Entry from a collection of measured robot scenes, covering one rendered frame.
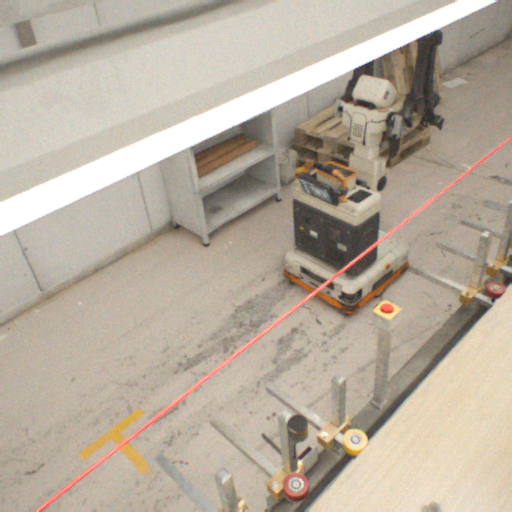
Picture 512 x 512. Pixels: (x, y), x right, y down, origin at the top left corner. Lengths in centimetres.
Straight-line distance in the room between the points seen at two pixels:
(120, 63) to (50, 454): 296
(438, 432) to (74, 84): 174
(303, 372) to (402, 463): 148
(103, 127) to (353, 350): 306
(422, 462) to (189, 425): 156
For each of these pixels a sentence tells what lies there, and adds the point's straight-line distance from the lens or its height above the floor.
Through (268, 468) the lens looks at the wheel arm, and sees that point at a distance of 187.
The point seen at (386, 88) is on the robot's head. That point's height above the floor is 135.
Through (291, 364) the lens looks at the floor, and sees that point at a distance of 327.
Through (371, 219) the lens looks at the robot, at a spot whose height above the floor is 67.
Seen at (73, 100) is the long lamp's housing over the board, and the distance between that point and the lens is 35.
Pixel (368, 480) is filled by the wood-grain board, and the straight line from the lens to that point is 181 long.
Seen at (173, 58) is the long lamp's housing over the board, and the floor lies 237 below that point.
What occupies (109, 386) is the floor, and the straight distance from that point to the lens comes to 340.
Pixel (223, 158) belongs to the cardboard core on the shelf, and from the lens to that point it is 428.
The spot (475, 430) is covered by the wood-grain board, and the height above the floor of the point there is 90.
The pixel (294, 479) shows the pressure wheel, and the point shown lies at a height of 91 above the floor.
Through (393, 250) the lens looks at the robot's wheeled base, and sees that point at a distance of 366.
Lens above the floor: 247
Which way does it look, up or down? 37 degrees down
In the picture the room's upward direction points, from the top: 7 degrees counter-clockwise
